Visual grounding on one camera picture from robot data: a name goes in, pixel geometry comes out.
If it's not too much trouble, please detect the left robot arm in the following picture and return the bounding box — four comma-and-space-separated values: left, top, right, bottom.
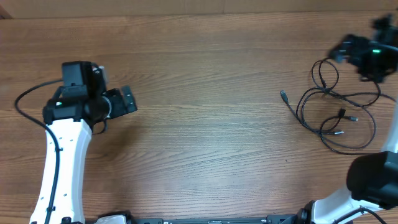
30, 61, 137, 223

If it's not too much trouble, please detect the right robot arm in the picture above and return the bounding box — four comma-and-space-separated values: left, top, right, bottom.
285, 14, 397, 223

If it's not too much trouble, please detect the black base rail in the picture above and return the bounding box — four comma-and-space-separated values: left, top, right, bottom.
131, 214, 297, 224

